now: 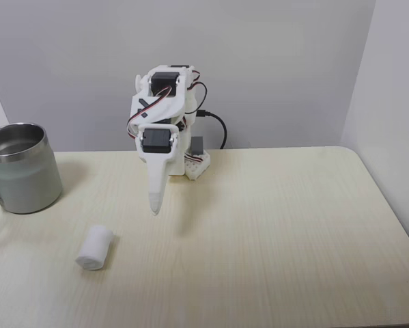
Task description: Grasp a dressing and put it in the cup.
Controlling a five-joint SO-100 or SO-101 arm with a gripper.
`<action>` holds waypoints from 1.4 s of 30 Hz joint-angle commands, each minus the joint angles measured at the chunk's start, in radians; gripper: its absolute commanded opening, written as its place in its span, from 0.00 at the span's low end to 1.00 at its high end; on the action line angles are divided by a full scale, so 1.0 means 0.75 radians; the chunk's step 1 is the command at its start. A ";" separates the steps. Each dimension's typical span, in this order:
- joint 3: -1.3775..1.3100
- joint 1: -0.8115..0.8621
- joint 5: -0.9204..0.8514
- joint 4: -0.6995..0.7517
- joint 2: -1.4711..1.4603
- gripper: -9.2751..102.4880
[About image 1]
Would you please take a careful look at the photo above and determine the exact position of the white gauze dressing roll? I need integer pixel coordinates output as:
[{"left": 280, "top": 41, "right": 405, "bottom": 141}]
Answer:
[{"left": 74, "top": 223, "right": 115, "bottom": 272}]

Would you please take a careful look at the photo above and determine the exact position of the grey table clamp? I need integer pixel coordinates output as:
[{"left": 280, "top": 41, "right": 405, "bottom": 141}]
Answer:
[{"left": 191, "top": 136, "right": 206, "bottom": 155}]

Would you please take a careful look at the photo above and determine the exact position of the pale green steel mug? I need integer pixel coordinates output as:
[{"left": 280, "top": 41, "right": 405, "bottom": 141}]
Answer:
[{"left": 0, "top": 122, "right": 64, "bottom": 215}]

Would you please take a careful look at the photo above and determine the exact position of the white perforated base plate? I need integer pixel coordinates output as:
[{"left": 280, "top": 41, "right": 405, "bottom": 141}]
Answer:
[{"left": 184, "top": 149, "right": 212, "bottom": 181}]

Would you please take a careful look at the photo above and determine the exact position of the black power cable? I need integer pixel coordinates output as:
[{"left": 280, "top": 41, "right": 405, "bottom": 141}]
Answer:
[{"left": 196, "top": 109, "right": 228, "bottom": 150}]

